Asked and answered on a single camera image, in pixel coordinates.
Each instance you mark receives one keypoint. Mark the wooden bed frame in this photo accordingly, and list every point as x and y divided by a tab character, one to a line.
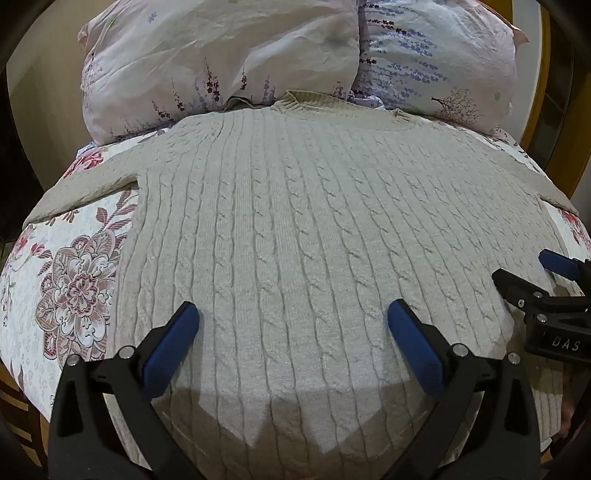
561	92

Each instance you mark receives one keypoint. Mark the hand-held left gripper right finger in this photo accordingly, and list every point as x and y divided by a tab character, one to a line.
415	348

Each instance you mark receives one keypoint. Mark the floral bed sheet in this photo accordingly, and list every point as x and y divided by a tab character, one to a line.
55	286

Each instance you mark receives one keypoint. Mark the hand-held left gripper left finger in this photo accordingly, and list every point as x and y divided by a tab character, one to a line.
171	348

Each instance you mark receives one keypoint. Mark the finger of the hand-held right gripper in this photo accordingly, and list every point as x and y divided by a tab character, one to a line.
517	286
556	262

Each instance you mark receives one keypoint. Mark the pink floral pillow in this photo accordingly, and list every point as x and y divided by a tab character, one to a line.
207	60

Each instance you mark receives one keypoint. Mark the lavender print pillow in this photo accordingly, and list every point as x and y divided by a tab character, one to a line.
429	60

